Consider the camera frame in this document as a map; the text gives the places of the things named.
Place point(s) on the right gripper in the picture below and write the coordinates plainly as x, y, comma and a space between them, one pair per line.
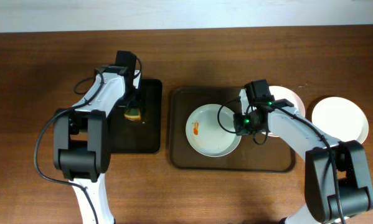
240, 127

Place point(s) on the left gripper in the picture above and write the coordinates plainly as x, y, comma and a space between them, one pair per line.
134, 106

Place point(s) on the green yellow sponge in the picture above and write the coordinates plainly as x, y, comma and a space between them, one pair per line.
133, 114

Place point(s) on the pink white plate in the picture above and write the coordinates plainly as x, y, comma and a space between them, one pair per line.
280, 92

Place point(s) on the pale blue plate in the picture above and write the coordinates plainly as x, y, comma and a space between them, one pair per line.
210, 130

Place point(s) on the cream white plate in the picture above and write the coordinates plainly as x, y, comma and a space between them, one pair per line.
341, 118

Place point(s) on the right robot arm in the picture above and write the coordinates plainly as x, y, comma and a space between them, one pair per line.
338, 182

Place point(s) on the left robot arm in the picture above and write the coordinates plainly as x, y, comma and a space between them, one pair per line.
82, 149

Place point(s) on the brown serving tray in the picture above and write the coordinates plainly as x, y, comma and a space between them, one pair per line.
273, 156

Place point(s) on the black plastic tray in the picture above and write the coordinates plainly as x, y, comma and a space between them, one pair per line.
139, 136

